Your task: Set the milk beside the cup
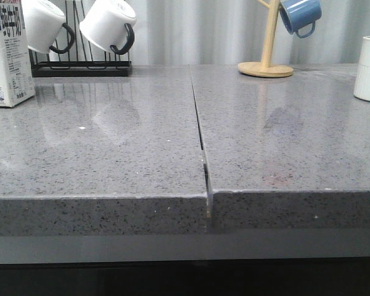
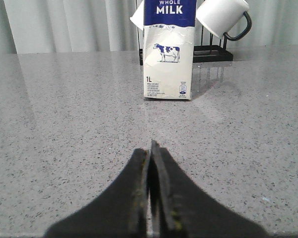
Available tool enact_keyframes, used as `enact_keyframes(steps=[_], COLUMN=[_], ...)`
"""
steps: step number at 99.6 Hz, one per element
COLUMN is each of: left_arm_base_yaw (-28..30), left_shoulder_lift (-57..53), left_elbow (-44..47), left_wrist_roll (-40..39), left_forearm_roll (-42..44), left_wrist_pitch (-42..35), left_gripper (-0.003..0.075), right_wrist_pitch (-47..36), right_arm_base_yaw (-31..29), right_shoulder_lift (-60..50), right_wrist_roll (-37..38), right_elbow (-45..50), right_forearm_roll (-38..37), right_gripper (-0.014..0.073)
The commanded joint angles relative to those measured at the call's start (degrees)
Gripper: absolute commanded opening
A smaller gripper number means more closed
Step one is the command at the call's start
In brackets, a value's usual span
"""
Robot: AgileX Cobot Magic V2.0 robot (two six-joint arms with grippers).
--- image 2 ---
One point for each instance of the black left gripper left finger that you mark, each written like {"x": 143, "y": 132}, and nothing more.
{"x": 120, "y": 211}

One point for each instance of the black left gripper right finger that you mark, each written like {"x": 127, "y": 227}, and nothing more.
{"x": 180, "y": 209}

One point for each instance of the whole milk carton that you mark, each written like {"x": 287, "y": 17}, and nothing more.
{"x": 169, "y": 30}

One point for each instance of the black wire mug rack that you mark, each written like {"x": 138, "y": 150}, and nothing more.
{"x": 211, "y": 52}

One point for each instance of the white enamel mug black handle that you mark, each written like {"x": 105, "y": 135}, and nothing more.
{"x": 219, "y": 16}

